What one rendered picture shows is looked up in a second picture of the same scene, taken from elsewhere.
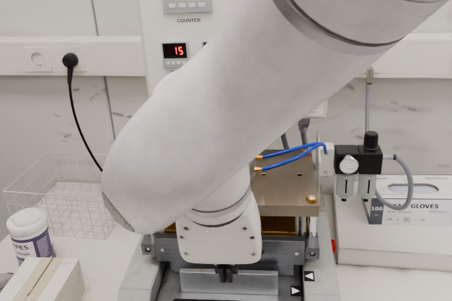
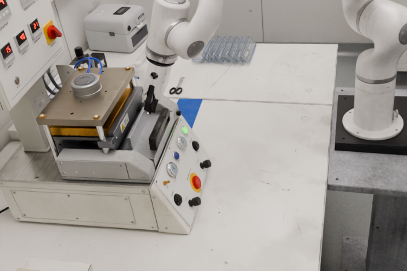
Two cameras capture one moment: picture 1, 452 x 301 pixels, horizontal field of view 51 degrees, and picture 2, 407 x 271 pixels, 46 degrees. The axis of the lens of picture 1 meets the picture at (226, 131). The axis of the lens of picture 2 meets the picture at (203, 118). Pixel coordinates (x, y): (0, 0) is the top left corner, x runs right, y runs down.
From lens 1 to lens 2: 113 cm
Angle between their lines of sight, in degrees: 70
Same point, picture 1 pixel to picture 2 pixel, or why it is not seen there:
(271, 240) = (134, 95)
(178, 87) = not seen: outside the picture
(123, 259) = (9, 259)
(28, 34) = not seen: outside the picture
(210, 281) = (136, 132)
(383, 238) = not seen: hidden behind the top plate
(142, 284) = (130, 153)
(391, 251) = not seen: hidden behind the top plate
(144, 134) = not seen: outside the picture
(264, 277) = (144, 112)
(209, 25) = (12, 23)
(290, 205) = (129, 74)
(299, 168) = (95, 71)
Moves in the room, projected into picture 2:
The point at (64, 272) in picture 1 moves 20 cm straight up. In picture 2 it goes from (38, 262) to (11, 204)
